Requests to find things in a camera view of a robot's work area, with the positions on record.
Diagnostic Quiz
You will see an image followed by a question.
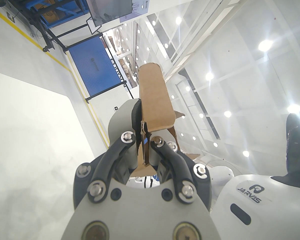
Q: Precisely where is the small brown carton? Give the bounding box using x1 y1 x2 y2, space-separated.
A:
136 62 201 176

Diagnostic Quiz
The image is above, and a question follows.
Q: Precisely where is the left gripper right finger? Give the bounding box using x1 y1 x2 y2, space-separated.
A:
149 136 213 212

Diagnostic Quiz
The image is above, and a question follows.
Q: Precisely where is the blue partition panel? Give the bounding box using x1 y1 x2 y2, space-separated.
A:
66 32 127 102

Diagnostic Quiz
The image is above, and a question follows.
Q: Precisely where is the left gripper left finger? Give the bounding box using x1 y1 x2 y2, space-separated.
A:
73 99 143 209

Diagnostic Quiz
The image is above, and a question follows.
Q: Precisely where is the robot body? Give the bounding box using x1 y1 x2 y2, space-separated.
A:
209 112 300 240

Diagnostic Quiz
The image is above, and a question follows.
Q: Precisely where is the black wheeled screen stand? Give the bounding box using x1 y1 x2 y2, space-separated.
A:
5 0 103 52

